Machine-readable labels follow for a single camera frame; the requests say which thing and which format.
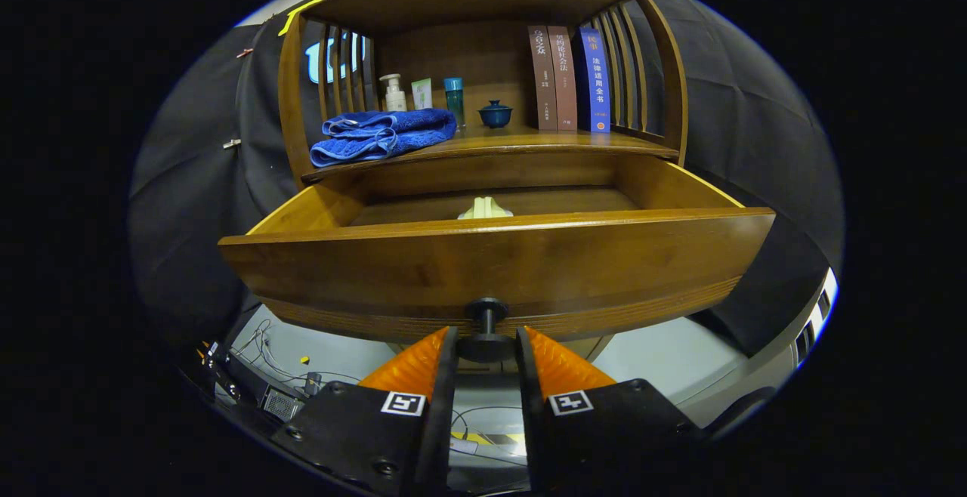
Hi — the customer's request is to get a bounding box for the blue lidded teacup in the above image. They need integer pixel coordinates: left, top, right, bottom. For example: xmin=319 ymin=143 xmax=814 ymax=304
xmin=478 ymin=100 xmax=514 ymax=129

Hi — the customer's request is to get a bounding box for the wooden countertop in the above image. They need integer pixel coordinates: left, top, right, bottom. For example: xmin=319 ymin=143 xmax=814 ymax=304
xmin=302 ymin=123 xmax=681 ymax=184

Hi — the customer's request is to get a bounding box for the folded blue towel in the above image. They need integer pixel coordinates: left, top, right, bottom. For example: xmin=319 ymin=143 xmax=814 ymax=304
xmin=310 ymin=108 xmax=458 ymax=168

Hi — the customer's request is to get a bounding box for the wooden drawer with black knob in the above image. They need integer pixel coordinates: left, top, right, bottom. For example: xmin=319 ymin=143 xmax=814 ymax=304
xmin=218 ymin=153 xmax=777 ymax=366

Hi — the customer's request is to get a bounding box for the teal bottle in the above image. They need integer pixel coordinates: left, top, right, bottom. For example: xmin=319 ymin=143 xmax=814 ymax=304
xmin=443 ymin=77 xmax=466 ymax=129

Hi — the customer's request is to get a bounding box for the blue book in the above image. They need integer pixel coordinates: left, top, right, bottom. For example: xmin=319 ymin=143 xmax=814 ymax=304
xmin=574 ymin=26 xmax=611 ymax=134

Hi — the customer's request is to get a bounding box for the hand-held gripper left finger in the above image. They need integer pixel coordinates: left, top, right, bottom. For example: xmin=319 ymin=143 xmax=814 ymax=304
xmin=270 ymin=326 xmax=460 ymax=497

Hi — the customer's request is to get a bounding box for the dark brown book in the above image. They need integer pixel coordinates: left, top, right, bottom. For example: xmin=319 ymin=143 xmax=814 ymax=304
xmin=527 ymin=25 xmax=558 ymax=131

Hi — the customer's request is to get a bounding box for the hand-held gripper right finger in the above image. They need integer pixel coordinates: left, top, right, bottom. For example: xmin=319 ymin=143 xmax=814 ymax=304
xmin=516 ymin=326 xmax=703 ymax=497

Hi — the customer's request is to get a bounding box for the black mesh device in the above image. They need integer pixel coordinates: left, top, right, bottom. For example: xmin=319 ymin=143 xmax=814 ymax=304
xmin=261 ymin=385 xmax=307 ymax=422

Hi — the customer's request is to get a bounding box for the reddish brown book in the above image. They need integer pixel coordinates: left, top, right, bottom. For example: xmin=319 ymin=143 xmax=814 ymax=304
xmin=547 ymin=25 xmax=579 ymax=132

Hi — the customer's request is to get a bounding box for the pale yellow brush white base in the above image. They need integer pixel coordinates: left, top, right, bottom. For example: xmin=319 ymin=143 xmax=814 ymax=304
xmin=457 ymin=196 xmax=514 ymax=220

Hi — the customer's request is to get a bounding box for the white pump bottle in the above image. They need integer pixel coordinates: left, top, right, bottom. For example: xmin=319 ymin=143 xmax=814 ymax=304
xmin=379 ymin=73 xmax=407 ymax=113

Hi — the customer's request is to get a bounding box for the black backdrop cloth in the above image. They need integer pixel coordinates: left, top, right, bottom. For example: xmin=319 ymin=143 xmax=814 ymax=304
xmin=128 ymin=0 xmax=845 ymax=358

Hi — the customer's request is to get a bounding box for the black floor cable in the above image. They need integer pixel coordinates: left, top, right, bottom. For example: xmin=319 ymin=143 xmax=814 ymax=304
xmin=230 ymin=319 xmax=363 ymax=400

